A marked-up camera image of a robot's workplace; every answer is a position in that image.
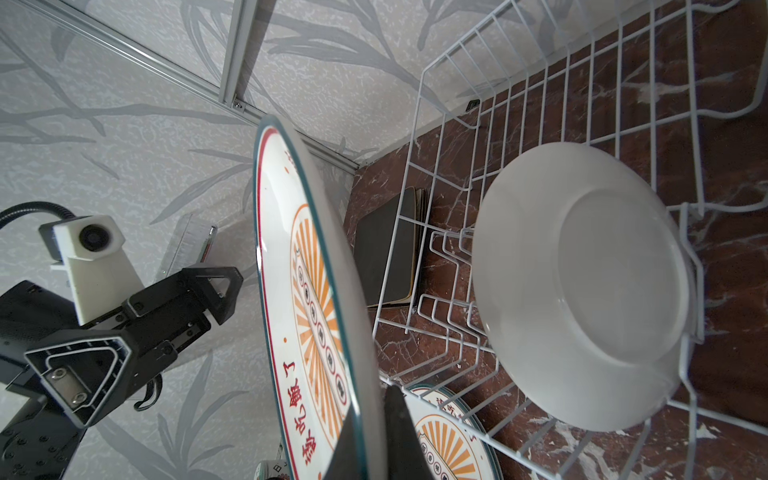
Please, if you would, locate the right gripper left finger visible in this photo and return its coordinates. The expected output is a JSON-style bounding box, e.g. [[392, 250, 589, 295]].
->
[[323, 413, 360, 480]]

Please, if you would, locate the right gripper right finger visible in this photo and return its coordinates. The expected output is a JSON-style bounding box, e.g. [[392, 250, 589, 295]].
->
[[384, 385, 433, 480]]

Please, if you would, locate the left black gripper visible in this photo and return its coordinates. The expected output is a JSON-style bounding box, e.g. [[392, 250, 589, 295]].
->
[[24, 266, 243, 429]]

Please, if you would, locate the white round plate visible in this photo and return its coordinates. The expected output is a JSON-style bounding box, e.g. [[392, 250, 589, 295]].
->
[[253, 115, 388, 479], [471, 142, 695, 432], [404, 383, 503, 479]]

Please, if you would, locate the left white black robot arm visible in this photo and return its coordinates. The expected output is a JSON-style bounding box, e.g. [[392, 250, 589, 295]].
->
[[1, 201, 243, 479]]

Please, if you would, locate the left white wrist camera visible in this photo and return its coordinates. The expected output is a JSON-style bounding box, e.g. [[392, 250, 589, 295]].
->
[[38, 215, 144, 326]]

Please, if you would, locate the white wire dish rack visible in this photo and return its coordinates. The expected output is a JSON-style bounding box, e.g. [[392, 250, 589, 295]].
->
[[345, 1, 767, 479]]

